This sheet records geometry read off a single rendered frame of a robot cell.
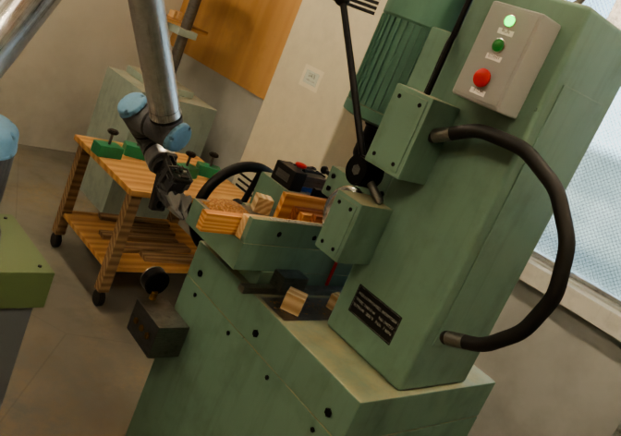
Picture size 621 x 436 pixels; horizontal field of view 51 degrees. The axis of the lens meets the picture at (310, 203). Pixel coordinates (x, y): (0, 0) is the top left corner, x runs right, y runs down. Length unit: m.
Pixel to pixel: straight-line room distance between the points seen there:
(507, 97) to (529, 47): 0.08
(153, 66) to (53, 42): 2.53
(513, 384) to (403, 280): 1.53
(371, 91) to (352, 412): 0.63
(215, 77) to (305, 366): 3.01
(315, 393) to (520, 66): 0.65
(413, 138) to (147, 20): 0.80
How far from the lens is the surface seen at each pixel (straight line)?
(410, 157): 1.13
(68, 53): 4.28
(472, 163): 1.14
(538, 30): 1.07
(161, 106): 1.79
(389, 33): 1.36
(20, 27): 1.61
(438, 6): 1.34
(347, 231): 1.17
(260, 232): 1.28
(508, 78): 1.07
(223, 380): 1.41
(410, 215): 1.20
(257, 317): 1.32
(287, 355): 1.25
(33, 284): 1.52
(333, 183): 1.44
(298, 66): 3.08
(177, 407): 1.56
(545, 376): 2.62
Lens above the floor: 1.33
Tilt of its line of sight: 14 degrees down
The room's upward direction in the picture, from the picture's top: 23 degrees clockwise
